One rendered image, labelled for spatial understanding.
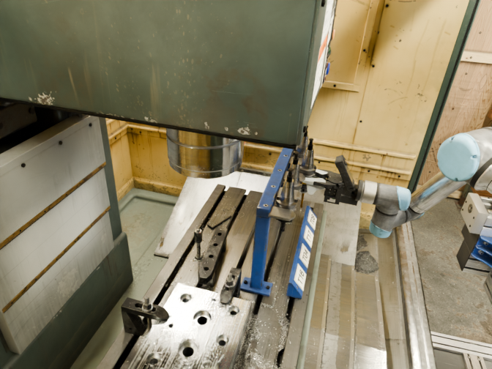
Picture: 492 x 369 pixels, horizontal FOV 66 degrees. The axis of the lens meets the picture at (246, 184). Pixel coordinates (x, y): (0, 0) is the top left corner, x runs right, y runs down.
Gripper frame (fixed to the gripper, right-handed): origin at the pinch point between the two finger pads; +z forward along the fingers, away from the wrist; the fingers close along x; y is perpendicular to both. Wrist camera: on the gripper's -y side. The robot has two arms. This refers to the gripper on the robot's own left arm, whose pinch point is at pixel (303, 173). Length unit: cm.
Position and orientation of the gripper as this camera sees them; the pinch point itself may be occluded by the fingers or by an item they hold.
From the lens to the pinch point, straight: 131.6
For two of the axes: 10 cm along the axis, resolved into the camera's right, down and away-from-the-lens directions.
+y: -0.8, 8.5, 5.1
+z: -9.6, -2.0, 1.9
